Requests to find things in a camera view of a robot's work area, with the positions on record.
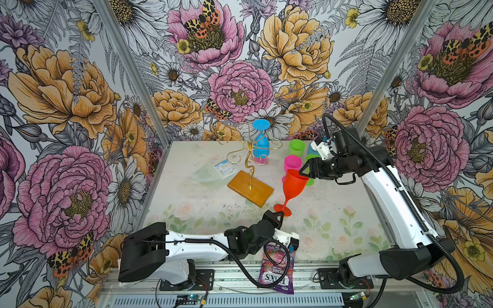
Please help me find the clear surgical mask packet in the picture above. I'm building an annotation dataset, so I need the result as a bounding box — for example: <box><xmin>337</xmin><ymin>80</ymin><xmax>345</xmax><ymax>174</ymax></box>
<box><xmin>190</xmin><ymin>159</ymin><xmax>238</xmax><ymax>185</ymax></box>

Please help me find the gold wire glass rack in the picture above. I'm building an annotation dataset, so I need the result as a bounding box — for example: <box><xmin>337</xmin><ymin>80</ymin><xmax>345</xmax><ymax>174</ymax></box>
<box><xmin>218</xmin><ymin>137</ymin><xmax>274</xmax><ymax>208</ymax></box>

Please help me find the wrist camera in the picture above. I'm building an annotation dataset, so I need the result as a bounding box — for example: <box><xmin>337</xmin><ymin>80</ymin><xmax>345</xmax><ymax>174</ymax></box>
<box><xmin>314</xmin><ymin>136</ymin><xmax>334</xmax><ymax>160</ymax></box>
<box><xmin>273</xmin><ymin>229</ymin><xmax>300</xmax><ymax>251</ymax></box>

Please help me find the pink wine glass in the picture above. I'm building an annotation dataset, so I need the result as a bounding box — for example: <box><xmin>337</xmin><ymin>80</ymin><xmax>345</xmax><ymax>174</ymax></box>
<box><xmin>282</xmin><ymin>155</ymin><xmax>303</xmax><ymax>183</ymax></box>

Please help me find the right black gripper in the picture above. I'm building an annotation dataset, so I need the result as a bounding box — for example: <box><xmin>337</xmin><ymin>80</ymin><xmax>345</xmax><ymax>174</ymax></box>
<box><xmin>299</xmin><ymin>153</ymin><xmax>356</xmax><ymax>182</ymax></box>

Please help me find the red wine glass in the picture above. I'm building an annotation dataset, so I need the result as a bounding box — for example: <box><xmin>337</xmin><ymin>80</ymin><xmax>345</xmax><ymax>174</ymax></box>
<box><xmin>273</xmin><ymin>169</ymin><xmax>309</xmax><ymax>217</ymax></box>

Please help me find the green wine glass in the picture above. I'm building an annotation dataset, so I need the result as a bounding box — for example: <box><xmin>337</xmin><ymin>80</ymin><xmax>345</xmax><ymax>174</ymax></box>
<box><xmin>288</xmin><ymin>139</ymin><xmax>306</xmax><ymax>158</ymax></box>
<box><xmin>305</xmin><ymin>154</ymin><xmax>320</xmax><ymax>187</ymax></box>

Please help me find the blue wine glass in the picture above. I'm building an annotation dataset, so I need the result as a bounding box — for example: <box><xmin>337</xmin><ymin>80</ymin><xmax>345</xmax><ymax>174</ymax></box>
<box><xmin>253</xmin><ymin>119</ymin><xmax>270</xmax><ymax>160</ymax></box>
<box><xmin>307</xmin><ymin>141</ymin><xmax>320</xmax><ymax>156</ymax></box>

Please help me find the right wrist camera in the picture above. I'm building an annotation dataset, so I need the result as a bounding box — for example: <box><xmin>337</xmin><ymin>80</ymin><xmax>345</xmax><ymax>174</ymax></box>
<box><xmin>314</xmin><ymin>136</ymin><xmax>334</xmax><ymax>160</ymax></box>

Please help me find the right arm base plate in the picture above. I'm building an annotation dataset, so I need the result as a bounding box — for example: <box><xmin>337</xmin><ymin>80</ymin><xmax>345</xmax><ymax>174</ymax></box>
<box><xmin>312</xmin><ymin>268</ymin><xmax>374</xmax><ymax>290</ymax></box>

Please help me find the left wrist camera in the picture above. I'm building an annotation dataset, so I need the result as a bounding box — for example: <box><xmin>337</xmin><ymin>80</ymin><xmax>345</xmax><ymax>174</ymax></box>
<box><xmin>273</xmin><ymin>229</ymin><xmax>300</xmax><ymax>251</ymax></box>

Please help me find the aluminium front rail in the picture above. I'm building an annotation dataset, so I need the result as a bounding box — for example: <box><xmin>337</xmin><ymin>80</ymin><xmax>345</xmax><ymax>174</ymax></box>
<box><xmin>102</xmin><ymin>261</ymin><xmax>423</xmax><ymax>295</ymax></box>

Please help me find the green circuit board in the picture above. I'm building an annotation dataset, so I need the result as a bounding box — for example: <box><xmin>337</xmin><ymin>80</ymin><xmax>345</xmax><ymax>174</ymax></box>
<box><xmin>176</xmin><ymin>294</ymin><xmax>205</xmax><ymax>304</ymax></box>

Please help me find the purple Fox's candy bag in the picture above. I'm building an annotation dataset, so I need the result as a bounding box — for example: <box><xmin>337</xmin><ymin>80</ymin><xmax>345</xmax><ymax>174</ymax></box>
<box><xmin>258</xmin><ymin>243</ymin><xmax>296</xmax><ymax>295</ymax></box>

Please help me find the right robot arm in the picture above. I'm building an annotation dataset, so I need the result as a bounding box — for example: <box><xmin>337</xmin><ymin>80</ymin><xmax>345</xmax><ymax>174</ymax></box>
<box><xmin>299</xmin><ymin>113</ymin><xmax>466</xmax><ymax>294</ymax></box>

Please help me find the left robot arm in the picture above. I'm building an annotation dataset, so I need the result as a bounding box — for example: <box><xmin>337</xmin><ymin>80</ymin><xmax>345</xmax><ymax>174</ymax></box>
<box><xmin>118</xmin><ymin>210</ymin><xmax>299</xmax><ymax>288</ymax></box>

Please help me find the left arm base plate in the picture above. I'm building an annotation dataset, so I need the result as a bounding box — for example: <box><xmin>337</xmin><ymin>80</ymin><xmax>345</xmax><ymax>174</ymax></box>
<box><xmin>158</xmin><ymin>269</ymin><xmax>215</xmax><ymax>291</ymax></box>

